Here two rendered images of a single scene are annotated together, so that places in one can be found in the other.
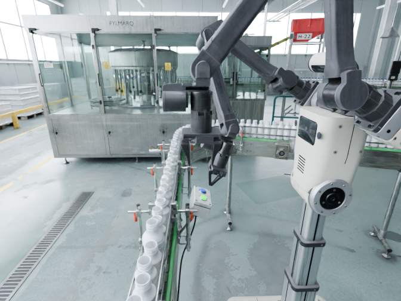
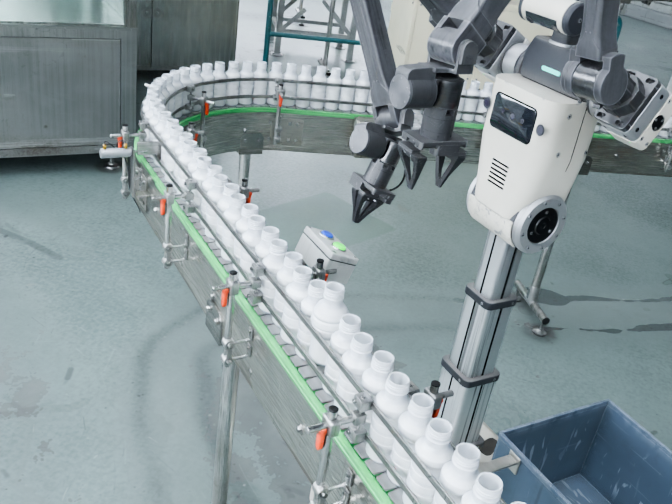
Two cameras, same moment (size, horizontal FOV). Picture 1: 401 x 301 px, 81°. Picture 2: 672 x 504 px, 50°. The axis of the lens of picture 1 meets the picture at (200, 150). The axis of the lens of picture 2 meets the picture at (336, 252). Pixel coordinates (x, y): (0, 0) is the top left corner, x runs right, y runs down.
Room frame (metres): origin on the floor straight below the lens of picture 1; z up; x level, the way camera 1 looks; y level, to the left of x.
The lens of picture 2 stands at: (-0.38, 0.75, 1.88)
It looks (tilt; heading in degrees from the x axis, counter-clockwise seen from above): 28 degrees down; 329
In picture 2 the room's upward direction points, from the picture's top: 9 degrees clockwise
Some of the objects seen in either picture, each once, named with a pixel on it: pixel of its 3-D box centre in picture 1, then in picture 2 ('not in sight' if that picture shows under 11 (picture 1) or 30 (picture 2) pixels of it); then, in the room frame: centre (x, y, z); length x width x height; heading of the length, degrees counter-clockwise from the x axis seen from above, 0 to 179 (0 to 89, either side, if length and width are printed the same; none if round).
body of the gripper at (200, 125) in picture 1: (201, 123); (437, 125); (0.61, 0.00, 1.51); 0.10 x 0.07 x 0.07; 91
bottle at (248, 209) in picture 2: (167, 189); (247, 238); (1.03, 0.16, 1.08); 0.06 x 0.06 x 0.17
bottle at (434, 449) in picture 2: not in sight; (429, 466); (0.26, 0.14, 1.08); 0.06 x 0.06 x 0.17
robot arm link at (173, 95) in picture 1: (185, 87); (430, 72); (0.61, 0.04, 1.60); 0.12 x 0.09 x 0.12; 94
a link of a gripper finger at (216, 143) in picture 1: (207, 149); (437, 162); (0.61, -0.02, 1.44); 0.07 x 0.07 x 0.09; 1
